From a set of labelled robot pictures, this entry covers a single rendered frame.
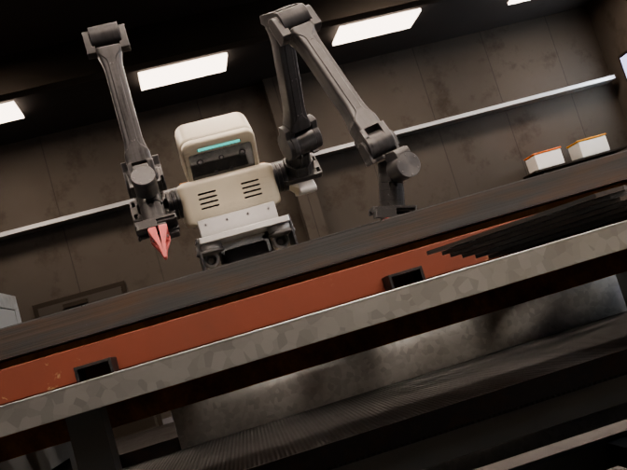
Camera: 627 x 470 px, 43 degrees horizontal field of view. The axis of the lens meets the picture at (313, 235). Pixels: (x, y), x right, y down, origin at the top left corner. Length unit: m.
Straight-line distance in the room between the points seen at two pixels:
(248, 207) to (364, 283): 1.12
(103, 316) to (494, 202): 0.60
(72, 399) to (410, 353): 1.24
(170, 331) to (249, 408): 0.81
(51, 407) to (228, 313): 0.38
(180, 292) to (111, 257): 11.04
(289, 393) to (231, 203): 0.59
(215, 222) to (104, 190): 10.19
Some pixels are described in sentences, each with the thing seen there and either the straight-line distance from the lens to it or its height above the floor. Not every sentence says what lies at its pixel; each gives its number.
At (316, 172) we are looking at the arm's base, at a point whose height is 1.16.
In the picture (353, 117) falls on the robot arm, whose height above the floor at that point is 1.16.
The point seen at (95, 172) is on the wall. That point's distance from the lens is 12.46.
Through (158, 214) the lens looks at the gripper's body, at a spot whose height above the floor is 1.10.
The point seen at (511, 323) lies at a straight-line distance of 2.05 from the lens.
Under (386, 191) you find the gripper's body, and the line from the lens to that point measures 1.82.
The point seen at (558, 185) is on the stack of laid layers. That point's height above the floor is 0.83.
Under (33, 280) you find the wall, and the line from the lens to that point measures 12.32.
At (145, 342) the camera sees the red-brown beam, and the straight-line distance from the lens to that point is 1.17.
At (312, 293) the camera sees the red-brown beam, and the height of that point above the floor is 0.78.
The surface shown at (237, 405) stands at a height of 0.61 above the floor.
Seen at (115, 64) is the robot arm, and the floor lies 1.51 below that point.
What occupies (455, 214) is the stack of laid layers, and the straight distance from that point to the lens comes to 1.21.
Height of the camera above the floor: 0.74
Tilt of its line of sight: 6 degrees up
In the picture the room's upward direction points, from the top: 17 degrees counter-clockwise
